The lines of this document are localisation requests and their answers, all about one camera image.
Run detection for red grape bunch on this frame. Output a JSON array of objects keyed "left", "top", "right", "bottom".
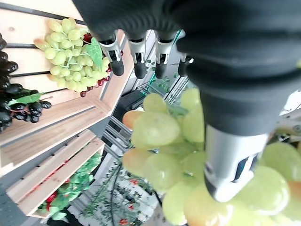
[{"left": 79, "top": 32, "right": 125, "bottom": 98}]

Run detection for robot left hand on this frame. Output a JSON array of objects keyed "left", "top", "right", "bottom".
[{"left": 71, "top": 0, "right": 301, "bottom": 203}]

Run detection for green grape bunch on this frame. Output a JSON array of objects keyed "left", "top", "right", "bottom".
[
  {"left": 34, "top": 17, "right": 111, "bottom": 93},
  {"left": 122, "top": 87, "right": 301, "bottom": 226}
]

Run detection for wooden slat crate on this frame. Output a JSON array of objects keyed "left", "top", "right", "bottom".
[
  {"left": 5, "top": 129, "right": 106, "bottom": 219},
  {"left": 0, "top": 0, "right": 135, "bottom": 178}
]

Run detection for red strawberries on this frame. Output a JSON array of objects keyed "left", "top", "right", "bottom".
[{"left": 44, "top": 190, "right": 59, "bottom": 211}]

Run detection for black grape bunch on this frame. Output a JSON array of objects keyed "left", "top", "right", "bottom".
[{"left": 0, "top": 32, "right": 52, "bottom": 133}]

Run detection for green vine with red berries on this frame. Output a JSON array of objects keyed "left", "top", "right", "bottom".
[{"left": 84, "top": 162, "right": 163, "bottom": 226}]

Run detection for black cable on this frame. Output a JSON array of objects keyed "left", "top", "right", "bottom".
[{"left": 109, "top": 164, "right": 122, "bottom": 226}]

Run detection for green leafy plant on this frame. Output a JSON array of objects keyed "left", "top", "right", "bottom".
[{"left": 37, "top": 153, "right": 102, "bottom": 221}]

